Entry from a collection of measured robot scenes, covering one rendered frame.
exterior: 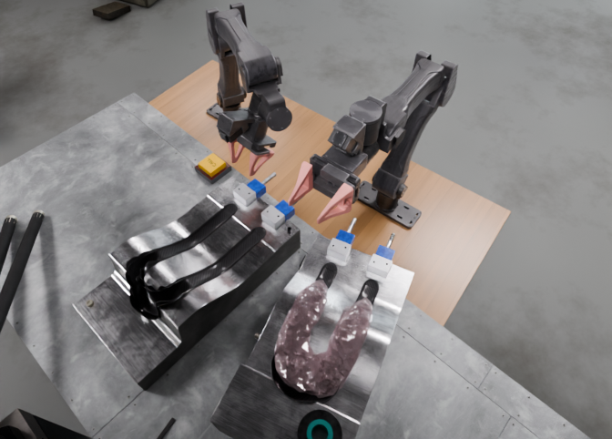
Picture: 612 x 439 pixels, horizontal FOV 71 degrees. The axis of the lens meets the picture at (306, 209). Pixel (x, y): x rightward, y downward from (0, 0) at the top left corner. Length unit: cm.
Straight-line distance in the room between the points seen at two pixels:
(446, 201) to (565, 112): 194
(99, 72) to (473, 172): 249
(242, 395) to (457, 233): 71
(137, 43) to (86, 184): 221
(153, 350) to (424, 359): 61
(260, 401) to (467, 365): 48
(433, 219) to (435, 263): 14
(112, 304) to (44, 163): 62
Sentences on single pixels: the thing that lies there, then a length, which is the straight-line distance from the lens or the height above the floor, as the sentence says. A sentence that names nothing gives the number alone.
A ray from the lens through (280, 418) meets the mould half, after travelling 90.
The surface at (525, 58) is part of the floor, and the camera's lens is 353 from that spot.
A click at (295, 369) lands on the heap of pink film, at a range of 94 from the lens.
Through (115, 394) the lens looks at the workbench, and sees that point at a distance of 111.
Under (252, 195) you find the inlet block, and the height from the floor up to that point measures 91.
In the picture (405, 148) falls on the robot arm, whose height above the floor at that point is 103.
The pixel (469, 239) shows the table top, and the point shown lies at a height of 80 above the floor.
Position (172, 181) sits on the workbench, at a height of 80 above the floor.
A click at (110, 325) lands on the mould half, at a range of 110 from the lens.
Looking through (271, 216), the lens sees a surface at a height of 92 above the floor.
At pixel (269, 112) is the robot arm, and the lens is 92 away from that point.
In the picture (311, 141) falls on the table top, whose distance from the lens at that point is 142.
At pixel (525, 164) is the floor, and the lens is 272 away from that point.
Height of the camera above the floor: 180
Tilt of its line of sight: 54 degrees down
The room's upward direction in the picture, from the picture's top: straight up
